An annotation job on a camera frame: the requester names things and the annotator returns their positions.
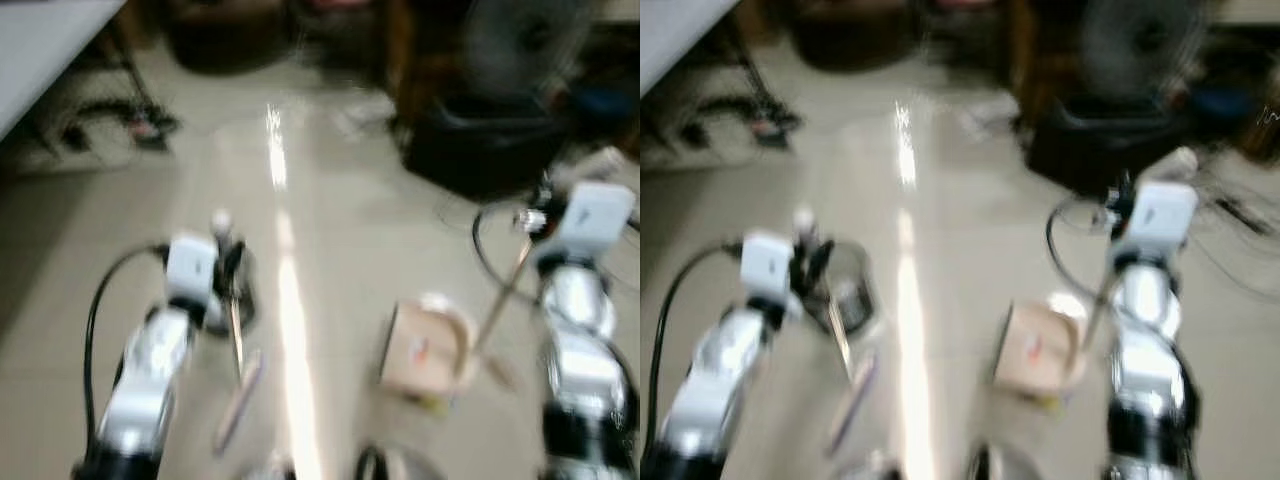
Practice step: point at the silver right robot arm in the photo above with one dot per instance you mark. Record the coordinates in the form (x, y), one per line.
(1150, 360)
(580, 360)

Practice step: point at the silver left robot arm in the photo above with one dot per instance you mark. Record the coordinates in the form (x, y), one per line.
(150, 375)
(715, 385)

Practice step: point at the black box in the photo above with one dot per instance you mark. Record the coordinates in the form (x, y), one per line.
(485, 145)
(1105, 145)

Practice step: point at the dark blue item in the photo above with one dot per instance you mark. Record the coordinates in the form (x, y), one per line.
(600, 103)
(1222, 103)

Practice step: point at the grey round electric fan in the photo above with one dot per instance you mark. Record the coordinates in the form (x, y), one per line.
(525, 45)
(1142, 42)

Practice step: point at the white table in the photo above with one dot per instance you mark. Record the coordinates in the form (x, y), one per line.
(675, 35)
(40, 45)

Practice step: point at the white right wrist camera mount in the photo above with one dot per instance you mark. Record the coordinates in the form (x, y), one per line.
(596, 220)
(1160, 216)

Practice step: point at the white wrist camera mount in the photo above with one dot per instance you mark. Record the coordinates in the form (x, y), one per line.
(596, 220)
(1160, 216)
(767, 266)
(190, 266)

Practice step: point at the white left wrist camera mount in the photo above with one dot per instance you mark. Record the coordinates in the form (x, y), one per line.
(190, 266)
(767, 266)

